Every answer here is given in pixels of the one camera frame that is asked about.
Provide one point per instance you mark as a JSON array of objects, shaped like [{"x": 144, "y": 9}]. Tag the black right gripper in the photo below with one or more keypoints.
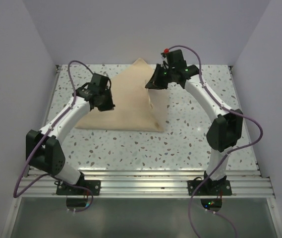
[{"x": 155, "y": 83}]

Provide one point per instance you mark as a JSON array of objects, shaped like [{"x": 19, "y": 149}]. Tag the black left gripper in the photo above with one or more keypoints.
[{"x": 110, "y": 106}]

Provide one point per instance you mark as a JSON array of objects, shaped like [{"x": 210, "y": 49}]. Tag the beige cloth mat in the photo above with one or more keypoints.
[{"x": 136, "y": 108}]

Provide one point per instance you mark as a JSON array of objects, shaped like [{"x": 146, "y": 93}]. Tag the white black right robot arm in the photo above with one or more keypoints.
[{"x": 226, "y": 124}]

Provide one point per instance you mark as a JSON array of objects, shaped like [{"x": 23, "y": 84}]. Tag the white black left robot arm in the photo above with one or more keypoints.
[{"x": 43, "y": 147}]

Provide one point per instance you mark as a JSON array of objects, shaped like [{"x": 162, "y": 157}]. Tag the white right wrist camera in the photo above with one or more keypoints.
[{"x": 165, "y": 58}]

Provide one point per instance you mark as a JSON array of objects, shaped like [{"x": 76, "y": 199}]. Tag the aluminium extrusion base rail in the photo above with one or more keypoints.
[{"x": 149, "y": 164}]

